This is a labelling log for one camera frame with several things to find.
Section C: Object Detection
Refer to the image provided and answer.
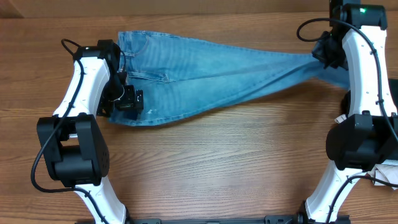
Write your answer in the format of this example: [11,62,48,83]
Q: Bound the blue denim jeans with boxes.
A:
[110,30,349,126]

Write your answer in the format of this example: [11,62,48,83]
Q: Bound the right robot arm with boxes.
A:
[265,0,397,223]

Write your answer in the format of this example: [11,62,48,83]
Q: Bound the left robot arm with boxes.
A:
[30,39,144,223]

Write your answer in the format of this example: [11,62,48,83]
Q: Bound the black folded garment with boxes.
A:
[340,78,398,116]

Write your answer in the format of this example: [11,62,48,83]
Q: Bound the beige folded cloth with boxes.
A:
[335,113,398,190]

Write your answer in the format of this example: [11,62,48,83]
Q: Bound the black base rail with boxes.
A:
[124,214,351,224]

